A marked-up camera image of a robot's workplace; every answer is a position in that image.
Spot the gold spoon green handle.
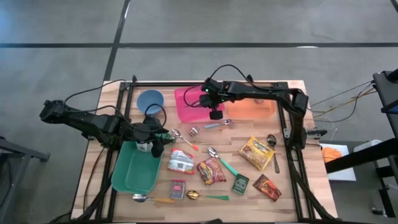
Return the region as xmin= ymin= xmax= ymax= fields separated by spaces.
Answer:
xmin=185 ymin=190 xmax=230 ymax=202

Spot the brown orange snack packet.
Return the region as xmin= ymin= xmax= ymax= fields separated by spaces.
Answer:
xmin=252 ymin=174 xmax=283 ymax=203

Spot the grey metal table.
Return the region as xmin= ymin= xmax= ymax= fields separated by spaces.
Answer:
xmin=0 ymin=135 xmax=50 ymax=224

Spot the silver spoon orange handle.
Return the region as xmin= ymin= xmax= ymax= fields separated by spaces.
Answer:
xmin=132 ymin=193 xmax=177 ymax=205

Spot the silver spoon green handle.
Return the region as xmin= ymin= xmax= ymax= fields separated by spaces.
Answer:
xmin=207 ymin=146 xmax=240 ymax=177

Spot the red patterned tin box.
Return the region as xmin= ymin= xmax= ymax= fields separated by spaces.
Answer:
xmin=169 ymin=179 xmax=187 ymax=200

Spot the dark metal spoon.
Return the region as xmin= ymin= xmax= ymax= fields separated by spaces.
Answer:
xmin=266 ymin=134 xmax=280 ymax=174

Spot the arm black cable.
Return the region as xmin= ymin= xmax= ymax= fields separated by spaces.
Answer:
xmin=183 ymin=64 xmax=254 ymax=108
xmin=63 ymin=79 xmax=169 ymax=133

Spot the white orange ramen packet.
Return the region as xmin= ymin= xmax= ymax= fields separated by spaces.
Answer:
xmin=167 ymin=147 xmax=196 ymax=175

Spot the white plastic container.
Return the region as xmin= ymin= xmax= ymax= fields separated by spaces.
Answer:
xmin=353 ymin=139 xmax=382 ymax=153

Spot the orange plastic bin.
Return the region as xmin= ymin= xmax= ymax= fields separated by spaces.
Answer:
xmin=225 ymin=82 xmax=277 ymax=119

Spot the orange cloth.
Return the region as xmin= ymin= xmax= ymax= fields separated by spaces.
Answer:
xmin=321 ymin=146 xmax=343 ymax=164

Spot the white paper sheet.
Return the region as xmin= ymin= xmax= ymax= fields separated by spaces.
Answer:
xmin=319 ymin=142 xmax=357 ymax=182

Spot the small green packet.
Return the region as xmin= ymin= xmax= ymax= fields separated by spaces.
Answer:
xmin=155 ymin=131 xmax=177 ymax=146

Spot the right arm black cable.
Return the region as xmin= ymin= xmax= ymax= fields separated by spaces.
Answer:
xmin=183 ymin=64 xmax=254 ymax=108

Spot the blue bowl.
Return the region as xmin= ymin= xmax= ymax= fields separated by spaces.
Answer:
xmin=136 ymin=89 xmax=165 ymax=116

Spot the thin grey cable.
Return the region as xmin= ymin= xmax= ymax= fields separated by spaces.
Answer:
xmin=310 ymin=80 xmax=374 ymax=107

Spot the pink plastic bin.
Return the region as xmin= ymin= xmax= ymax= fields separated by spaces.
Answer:
xmin=174 ymin=86 xmax=225 ymax=123

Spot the red ramen packet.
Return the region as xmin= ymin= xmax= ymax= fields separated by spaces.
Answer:
xmin=195 ymin=156 xmax=227 ymax=187

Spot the yellow ramen packet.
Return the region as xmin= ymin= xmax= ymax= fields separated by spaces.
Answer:
xmin=238 ymin=134 xmax=276 ymax=172

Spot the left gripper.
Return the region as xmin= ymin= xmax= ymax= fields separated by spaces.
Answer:
xmin=134 ymin=122 xmax=176 ymax=159

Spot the green tin box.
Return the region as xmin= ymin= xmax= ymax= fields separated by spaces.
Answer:
xmin=231 ymin=173 xmax=250 ymax=196

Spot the black metal desk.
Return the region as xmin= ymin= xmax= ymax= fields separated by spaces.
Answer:
xmin=325 ymin=68 xmax=398 ymax=218

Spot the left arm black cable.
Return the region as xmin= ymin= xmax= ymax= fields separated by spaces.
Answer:
xmin=63 ymin=79 xmax=169 ymax=133

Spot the green plastic bin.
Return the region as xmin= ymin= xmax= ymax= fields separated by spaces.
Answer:
xmin=111 ymin=132 xmax=164 ymax=195

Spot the silver spoon blue handle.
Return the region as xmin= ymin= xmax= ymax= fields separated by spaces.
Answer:
xmin=204 ymin=119 xmax=233 ymax=129

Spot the silver spoon red-tipped handle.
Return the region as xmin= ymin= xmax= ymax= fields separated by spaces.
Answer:
xmin=171 ymin=129 xmax=200 ymax=152

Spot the black floor cable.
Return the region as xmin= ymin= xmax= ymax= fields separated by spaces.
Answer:
xmin=323 ymin=82 xmax=374 ymax=123

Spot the yellow wire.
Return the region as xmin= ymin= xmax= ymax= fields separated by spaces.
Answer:
xmin=313 ymin=88 xmax=377 ymax=119

